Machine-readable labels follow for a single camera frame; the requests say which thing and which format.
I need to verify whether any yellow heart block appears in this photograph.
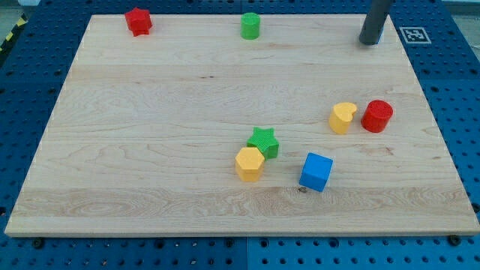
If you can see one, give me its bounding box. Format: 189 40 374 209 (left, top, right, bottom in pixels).
328 102 357 134

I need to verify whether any yellow hexagon block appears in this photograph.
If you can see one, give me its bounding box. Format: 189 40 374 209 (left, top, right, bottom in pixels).
235 147 265 182

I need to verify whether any green cylinder block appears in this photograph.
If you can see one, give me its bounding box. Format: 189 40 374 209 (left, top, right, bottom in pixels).
241 12 261 40

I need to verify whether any red cylinder block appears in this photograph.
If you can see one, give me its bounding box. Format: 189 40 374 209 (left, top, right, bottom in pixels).
361 100 394 133

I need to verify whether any red star block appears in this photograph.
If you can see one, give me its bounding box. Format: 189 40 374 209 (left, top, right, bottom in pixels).
124 7 152 37

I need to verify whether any blue cube block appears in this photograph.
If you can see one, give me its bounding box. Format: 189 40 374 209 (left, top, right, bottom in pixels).
299 152 333 192

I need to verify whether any light wooden board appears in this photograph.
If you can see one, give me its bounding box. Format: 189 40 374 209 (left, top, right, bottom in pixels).
5 14 479 237

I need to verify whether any green star block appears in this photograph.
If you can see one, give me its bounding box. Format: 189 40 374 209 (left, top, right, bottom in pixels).
247 127 280 160

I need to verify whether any white fiducial marker tag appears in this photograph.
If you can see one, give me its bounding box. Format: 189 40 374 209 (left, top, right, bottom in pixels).
400 26 431 44

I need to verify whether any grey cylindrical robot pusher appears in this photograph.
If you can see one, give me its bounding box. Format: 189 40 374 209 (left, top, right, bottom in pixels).
358 0 395 46

